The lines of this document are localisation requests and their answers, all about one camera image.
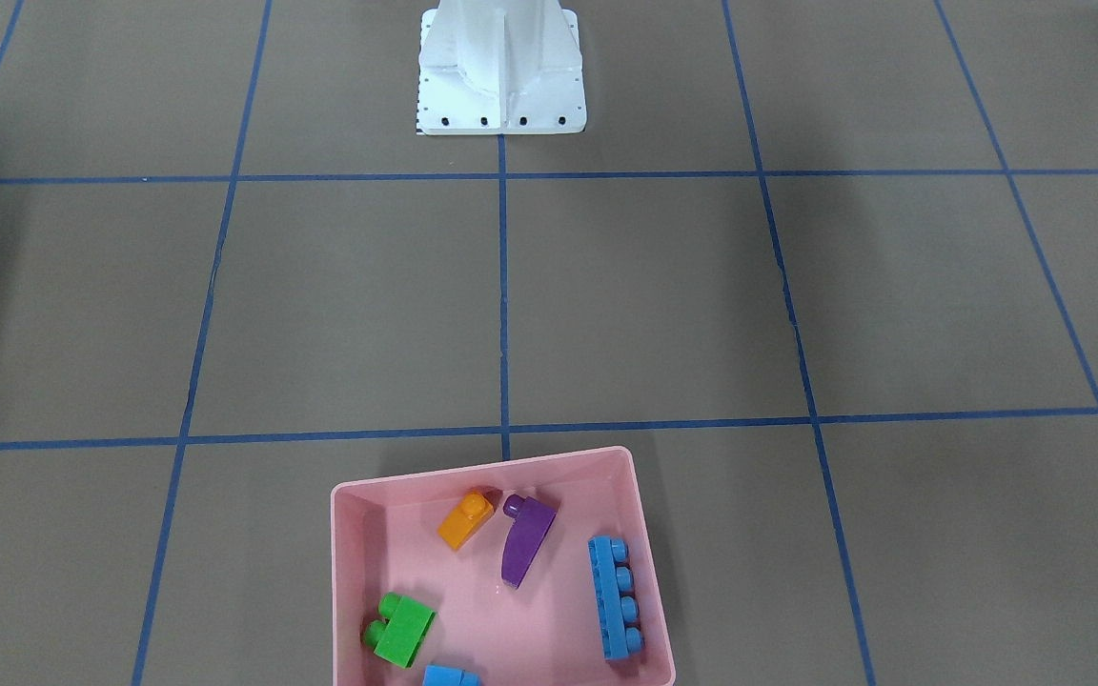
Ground long blue block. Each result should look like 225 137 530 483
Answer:
587 535 645 661

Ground white camera stand base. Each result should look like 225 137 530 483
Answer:
416 1 589 136

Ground pink plastic box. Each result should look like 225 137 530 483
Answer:
330 446 677 685

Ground purple block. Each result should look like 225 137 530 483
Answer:
500 494 558 589

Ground small blue block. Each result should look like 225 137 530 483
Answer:
421 664 482 686

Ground green block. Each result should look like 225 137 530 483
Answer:
360 592 438 670

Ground orange block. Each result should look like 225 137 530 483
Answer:
437 490 496 552

